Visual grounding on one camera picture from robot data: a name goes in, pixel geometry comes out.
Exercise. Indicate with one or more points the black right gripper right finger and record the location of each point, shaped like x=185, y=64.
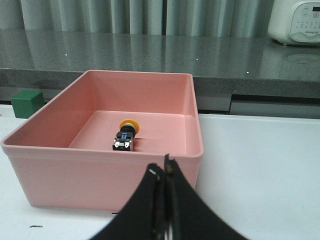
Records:
x=188, y=216

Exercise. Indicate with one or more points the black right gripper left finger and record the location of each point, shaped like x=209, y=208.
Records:
x=141, y=218

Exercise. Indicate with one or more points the yellow-capped push button switch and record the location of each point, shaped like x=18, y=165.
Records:
x=125, y=137

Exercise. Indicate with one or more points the pink plastic bin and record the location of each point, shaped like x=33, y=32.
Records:
x=63, y=154

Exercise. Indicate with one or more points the dark grey stone counter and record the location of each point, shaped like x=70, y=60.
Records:
x=232, y=75

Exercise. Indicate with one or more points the green cube near bin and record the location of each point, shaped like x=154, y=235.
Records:
x=26, y=103

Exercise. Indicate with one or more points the grey curtain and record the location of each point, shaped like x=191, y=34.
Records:
x=204, y=18

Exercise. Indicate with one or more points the white kitchen appliance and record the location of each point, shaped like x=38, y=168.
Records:
x=295, y=22

